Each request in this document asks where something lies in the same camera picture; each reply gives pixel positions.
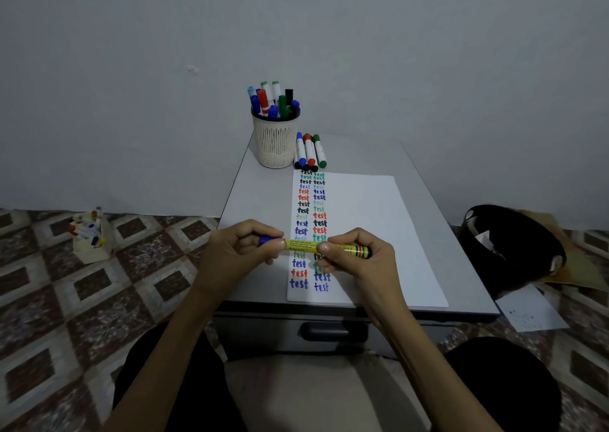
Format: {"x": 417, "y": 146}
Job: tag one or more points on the person's left hand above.
{"x": 223, "y": 260}

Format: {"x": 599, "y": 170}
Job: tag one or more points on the yellow brown envelope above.
{"x": 580, "y": 260}

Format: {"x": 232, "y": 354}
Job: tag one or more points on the white paper sheet with specks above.
{"x": 530, "y": 310}

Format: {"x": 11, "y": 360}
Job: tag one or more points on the beige mesh pen holder cup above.
{"x": 275, "y": 141}

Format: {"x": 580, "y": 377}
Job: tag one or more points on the person's left leg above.
{"x": 200, "y": 398}

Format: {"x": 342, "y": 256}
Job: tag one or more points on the heap of markers in box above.
{"x": 87, "y": 229}

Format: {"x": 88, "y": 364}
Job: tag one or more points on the beige cushion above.
{"x": 314, "y": 393}

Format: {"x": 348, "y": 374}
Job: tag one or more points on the white marker with red cap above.
{"x": 309, "y": 151}

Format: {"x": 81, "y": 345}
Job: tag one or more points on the black bag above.
{"x": 518, "y": 251}

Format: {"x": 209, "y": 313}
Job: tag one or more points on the white paper sheet with writing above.
{"x": 371, "y": 227}

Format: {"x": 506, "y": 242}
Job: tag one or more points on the black marker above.
{"x": 297, "y": 164}

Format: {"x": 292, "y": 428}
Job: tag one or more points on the grey drawer cabinet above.
{"x": 257, "y": 198}

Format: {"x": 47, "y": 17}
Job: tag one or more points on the white marker with blue cap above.
{"x": 301, "y": 150}

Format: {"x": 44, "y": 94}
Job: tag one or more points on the yellow marker with blue cap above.
{"x": 304, "y": 245}

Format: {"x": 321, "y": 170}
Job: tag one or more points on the small beige cardboard box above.
{"x": 95, "y": 252}

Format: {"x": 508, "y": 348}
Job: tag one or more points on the person's right leg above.
{"x": 509, "y": 389}

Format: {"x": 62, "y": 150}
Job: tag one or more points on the person's right thumb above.
{"x": 335, "y": 258}

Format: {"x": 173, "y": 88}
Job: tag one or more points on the person's left thumb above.
{"x": 269, "y": 249}

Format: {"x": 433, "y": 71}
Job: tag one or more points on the white marker with green cap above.
{"x": 320, "y": 152}

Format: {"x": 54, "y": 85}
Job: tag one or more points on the person's left forearm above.
{"x": 164, "y": 355}

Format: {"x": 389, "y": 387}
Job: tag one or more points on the person's right hand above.
{"x": 366, "y": 274}

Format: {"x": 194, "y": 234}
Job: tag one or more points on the person's right forearm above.
{"x": 428, "y": 370}

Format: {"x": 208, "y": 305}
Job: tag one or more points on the bunch of assorted colour markers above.
{"x": 272, "y": 99}

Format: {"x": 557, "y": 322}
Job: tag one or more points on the person's leg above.
{"x": 200, "y": 398}
{"x": 509, "y": 389}

